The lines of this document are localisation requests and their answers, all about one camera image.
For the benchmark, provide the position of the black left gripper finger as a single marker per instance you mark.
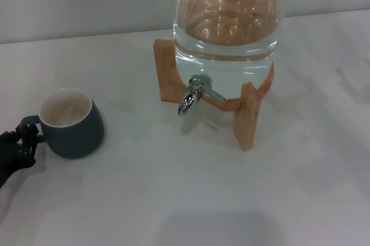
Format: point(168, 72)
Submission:
point(13, 136)
point(29, 156)

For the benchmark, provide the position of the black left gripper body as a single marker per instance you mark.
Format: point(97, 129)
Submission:
point(7, 162)

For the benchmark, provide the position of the black ceramic cup white inside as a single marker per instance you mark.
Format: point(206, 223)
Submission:
point(76, 137)

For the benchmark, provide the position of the chrome faucet tap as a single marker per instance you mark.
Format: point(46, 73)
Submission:
point(189, 99)

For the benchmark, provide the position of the wooden dispenser stand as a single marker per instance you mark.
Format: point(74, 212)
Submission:
point(248, 118)

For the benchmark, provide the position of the glass water dispenser jar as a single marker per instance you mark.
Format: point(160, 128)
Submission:
point(228, 40)

